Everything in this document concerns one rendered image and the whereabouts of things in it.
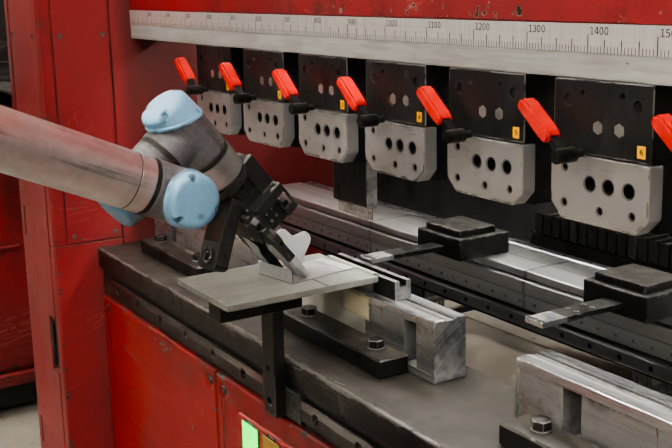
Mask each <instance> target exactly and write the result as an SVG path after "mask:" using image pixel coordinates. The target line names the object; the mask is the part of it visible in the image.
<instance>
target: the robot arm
mask: <svg viewBox="0 0 672 448"><path fill-rule="evenodd" d="M142 123H143V125H144V126H145V129H146V130H147V131H148V132H147V133H146V134H145V135H144V136H143V138H142V139H141V140H140V141H139V142H138V143H137V144H136V145H135V147H134V148H133V149H132V150H131V149H128V148H125V147H122V146H119V145H116V144H113V143H111V142H108V141H105V140H102V139H99V138H96V137H93V136H90V135H87V134H84V133H81V132H78V131H75V130H72V129H70V128H67V127H64V126H61V125H58V124H55V123H52V122H49V121H46V120H43V119H40V118H37V117H34V116H31V115H28V114H26V113H23V112H20V111H17V110H14V109H11V108H8V107H5V106H2V105H0V173H3V174H6V175H10V176H13V177H16V178H20V179H23V180H26V181H30V182H33V183H37V184H40V185H43V186H47V187H50V188H53V189H57V190H60V191H63V192H67V193H70V194H74V195H77V196H80V197H84V198H87V199H90V200H94V201H97V202H98V203H99V205H100V206H101V207H102V208H103V209H104V210H105V211H106V212H107V213H108V214H110V215H111V216H112V217H113V218H114V219H115V220H117V221H118V222H120V223H121V224H123V225H125V226H127V227H132V226H134V225H136V224H137V223H138V222H139V221H140V220H141V219H143V218H144V217H145V216H146V217H149V218H152V219H156V220H159V221H162V222H166V223H169V224H170V225H172V226H173V227H175V228H179V229H188V230H195V229H199V228H202V227H204V226H205V225H207V227H206V231H205V235H204V239H203V244H202V248H201V252H200V256H199V260H198V265H199V266H200V267H202V268H204V269H208V270H212V271H217V272H226V271H227V270H228V265H229V261H230V257H231V253H232V248H233V244H234V240H235V236H236V235H237V236H238V237H239V238H240V239H241V240H242V241H243V242H244V243H245V244H246V245H247V246H248V247H249V249H250V250H251V251H253V252H254V253H255V254H256V255H257V256H258V257H259V258H260V259H262V260H263V261H264V262H266V263H269V264H273V265H276V266H279V267H282V268H283V266H282V265H281V264H280V262H279V261H278V260H277V259H276V258H275V256H276V257H278V258H279V259H280V260H281V261H282V262H283V264H284V265H285V266H286V267H287V268H289V269H290V270H292V271H293V274H294V275H296V276H300V277H305V278H306V277H307V276H308V273H307V271H306V269H305V267H304V266H303V264H302V260H303V258H304V255H305V253H306V251H307V248H308V246H309V244H310V241H311V237H310V235H309V234H308V233H307V232H306V231H302V232H300V233H297V234H295V235H291V234H290V233H289V232H287V231H286V230H285V229H281V226H280V225H279V224H281V223H282V222H283V220H284V219H285V218H286V217H287V215H288V216H290V215H291V214H292V212H293V211H294V210H295V208H296V207H297V206H298V204H297V203H296V202H295V200H294V199H293V198H292V197H291V195H290V194H289V193H288V192H287V190H286V189H285V188H284V187H283V185H282V184H281V183H280V182H275V181H273V180H272V179H271V178H270V176H269V175H268V174H267V173H266V172H265V170H264V169H263V168H262V167H261V165H260V164H259V163H258V162H257V160H256V159H255V158H254V157H253V156H252V155H250V154H247V155H245V154H243V153H239V152H238V153H236V152H235V151H234V149H233V148H232V147H231V146H230V144H229V143H228V142H227V141H226V140H225V139H224V138H223V136H222V135H221V134H220V133H219V132H218V130H217V129H216V128H215V127H214V126H213V124H212V123H211V122H210V121H209V119H208V118H207V117H206V116H205V115H204V113H203V110H202V109H201V108H200V107H198V106H197V105H196V103H195V102H194V101H193V100H192V99H191V98H189V97H188V95H187V94H186V93H184V92H183V91H181V90H169V91H166V92H164V93H162V94H160V95H159V96H157V97H156V98H154V99H153V100H152V101H151V102H150V103H149V104H148V105H147V107H146V110H145V111H144V112H143V114H142ZM273 186H275V187H274V189H273V190H272V189H271V188H272V187H273ZM283 191H284V193H285V194H286V195H287V196H288V198H289V199H290V200H291V201H292V202H291V203H290V205H289V206H288V207H287V208H285V207H286V206H287V205H288V203H289V202H288V201H287V200H286V199H283V198H280V199H278V197H279V196H280V195H281V193H282V192H283ZM273 254H274V255H275V256H274V255H273Z"/></svg>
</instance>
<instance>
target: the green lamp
mask: <svg viewBox="0 0 672 448"><path fill-rule="evenodd" d="M242 434H243V448H258V435H257V430H256V429H254V428H253V427H252V426H250V425H249V424H247V423H246V422H244V421H243V420H242Z"/></svg>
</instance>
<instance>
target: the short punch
mask: <svg viewBox="0 0 672 448"><path fill-rule="evenodd" d="M333 194H334V198H335V199H337V200H338V210H340V211H343V212H346V213H350V214H353V215H356V216H359V217H362V218H365V219H368V220H372V221H373V208H376V207H377V172H375V171H373V170H372V169H371V167H370V165H369V163H368V162H361V163H356V162H347V163H339V162H334V161H333Z"/></svg>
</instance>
